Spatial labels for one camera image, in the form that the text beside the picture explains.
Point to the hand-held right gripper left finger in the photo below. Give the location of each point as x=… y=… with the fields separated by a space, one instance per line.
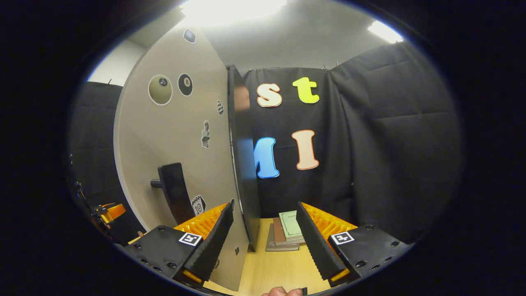
x=213 y=246

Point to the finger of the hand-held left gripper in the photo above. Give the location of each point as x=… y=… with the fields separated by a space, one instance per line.
x=115 y=211

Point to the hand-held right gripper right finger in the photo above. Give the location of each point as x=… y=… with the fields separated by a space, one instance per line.
x=314 y=246

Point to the beige cabinet door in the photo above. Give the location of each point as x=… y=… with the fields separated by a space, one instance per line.
x=181 y=135

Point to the brown book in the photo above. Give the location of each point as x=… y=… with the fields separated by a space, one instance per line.
x=279 y=234

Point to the black backdrop cloth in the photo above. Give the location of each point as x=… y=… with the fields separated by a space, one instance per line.
x=390 y=144

